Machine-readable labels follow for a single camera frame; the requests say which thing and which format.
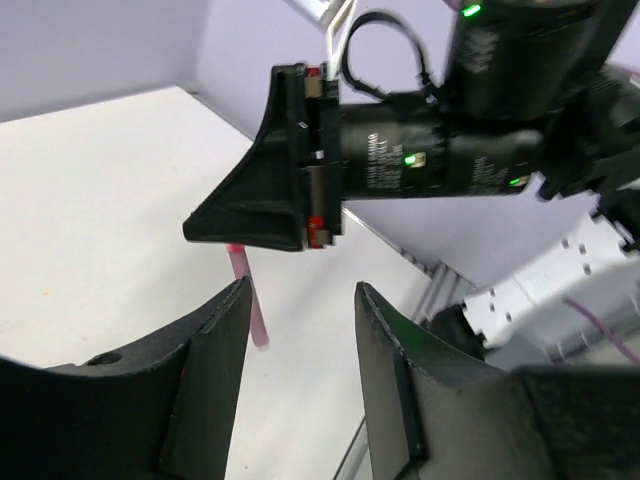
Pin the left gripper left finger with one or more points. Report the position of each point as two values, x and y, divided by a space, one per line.
161 407

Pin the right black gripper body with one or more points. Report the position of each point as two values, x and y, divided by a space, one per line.
527 89

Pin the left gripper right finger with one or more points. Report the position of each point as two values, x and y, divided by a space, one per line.
434 412

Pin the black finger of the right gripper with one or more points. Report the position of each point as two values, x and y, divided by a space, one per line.
259 203

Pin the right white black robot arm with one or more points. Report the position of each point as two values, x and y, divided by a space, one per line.
605 241

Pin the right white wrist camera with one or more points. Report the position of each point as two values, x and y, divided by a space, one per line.
334 18

